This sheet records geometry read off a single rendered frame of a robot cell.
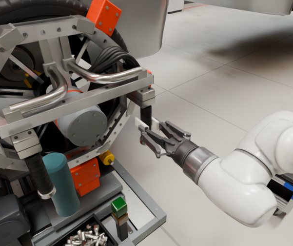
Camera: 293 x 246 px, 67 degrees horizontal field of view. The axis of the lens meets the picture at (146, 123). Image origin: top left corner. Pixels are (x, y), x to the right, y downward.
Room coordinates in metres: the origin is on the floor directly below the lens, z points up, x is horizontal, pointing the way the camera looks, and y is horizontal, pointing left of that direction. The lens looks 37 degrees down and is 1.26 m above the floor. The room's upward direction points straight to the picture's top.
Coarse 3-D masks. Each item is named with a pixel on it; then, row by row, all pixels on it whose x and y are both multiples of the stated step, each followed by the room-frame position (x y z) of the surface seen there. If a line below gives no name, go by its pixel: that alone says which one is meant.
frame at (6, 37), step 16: (80, 16) 0.73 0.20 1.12; (0, 32) 0.57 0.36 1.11; (16, 32) 0.58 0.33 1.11; (32, 32) 0.61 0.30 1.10; (48, 32) 0.63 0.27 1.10; (64, 32) 0.66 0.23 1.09; (80, 32) 0.69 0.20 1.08; (96, 32) 0.73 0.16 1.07; (0, 48) 0.59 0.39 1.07; (0, 64) 0.55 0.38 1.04; (128, 112) 0.78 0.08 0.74; (112, 128) 0.74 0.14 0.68; (0, 144) 0.53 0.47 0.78; (96, 144) 0.71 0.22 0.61; (0, 160) 0.48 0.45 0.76; (16, 160) 0.51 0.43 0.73; (80, 160) 0.63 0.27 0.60
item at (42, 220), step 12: (36, 192) 0.81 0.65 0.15; (120, 192) 0.80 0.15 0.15; (24, 204) 0.71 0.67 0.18; (36, 204) 0.72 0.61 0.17; (108, 204) 0.73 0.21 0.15; (36, 216) 0.66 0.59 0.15; (84, 216) 0.66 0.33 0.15; (36, 228) 0.59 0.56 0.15; (48, 228) 0.57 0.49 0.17; (60, 228) 0.59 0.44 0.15; (36, 240) 0.52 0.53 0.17; (48, 240) 0.53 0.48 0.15
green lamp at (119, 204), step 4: (116, 200) 0.41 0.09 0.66; (120, 200) 0.41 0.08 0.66; (112, 204) 0.39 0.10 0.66; (116, 204) 0.39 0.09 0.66; (120, 204) 0.39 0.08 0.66; (124, 204) 0.39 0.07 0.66; (112, 208) 0.39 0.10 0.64; (116, 208) 0.38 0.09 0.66; (120, 208) 0.38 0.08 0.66; (124, 208) 0.39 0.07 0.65; (116, 212) 0.37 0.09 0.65; (120, 212) 0.38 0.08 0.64; (124, 212) 0.39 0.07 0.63
